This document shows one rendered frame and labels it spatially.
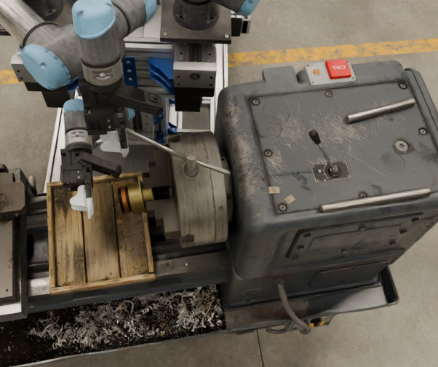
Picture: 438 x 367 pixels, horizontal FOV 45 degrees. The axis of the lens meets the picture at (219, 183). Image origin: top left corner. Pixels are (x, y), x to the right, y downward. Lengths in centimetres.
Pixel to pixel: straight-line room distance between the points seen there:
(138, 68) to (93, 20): 90
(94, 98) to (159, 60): 75
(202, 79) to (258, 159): 46
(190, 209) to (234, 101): 32
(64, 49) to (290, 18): 234
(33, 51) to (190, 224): 55
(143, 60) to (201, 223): 70
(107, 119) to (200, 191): 34
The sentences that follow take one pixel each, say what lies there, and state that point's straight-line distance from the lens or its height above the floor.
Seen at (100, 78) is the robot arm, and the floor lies 159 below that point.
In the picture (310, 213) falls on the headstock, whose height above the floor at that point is 125.
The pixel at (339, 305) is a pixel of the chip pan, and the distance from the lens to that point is 199.
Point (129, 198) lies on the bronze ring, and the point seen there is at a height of 111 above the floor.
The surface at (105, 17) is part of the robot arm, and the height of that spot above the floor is 170.
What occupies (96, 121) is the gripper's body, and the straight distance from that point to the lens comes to 110.
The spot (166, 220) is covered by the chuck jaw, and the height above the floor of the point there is 111.
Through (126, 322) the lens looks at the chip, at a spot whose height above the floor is 61.
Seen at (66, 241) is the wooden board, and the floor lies 89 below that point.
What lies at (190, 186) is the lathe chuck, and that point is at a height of 122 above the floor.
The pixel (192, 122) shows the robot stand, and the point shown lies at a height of 21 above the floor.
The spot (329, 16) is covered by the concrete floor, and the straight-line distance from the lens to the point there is 354.
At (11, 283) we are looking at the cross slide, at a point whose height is 97.
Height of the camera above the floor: 239
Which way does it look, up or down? 62 degrees down
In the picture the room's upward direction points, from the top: 7 degrees clockwise
